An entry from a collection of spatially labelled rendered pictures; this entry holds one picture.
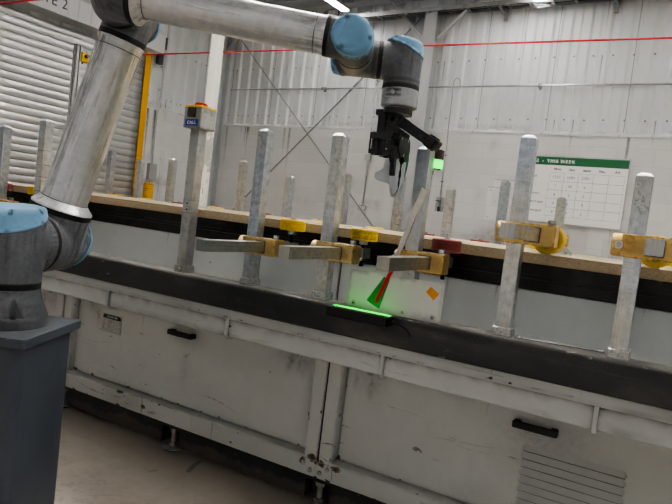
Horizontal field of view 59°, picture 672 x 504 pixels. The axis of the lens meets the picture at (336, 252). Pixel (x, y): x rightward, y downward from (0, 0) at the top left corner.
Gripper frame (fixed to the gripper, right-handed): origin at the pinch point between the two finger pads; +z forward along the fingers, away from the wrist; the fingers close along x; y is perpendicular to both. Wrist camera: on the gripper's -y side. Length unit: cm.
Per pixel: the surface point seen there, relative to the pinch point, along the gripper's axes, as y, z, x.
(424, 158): -4.0, -9.3, -6.1
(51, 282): 137, 45, -9
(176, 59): 747, -238, -671
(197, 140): 71, -10, -6
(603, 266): -47, 12, -25
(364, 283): 7.9, 24.3, -5.4
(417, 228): -4.5, 8.3, -6.1
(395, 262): -9.1, 16.1, 16.4
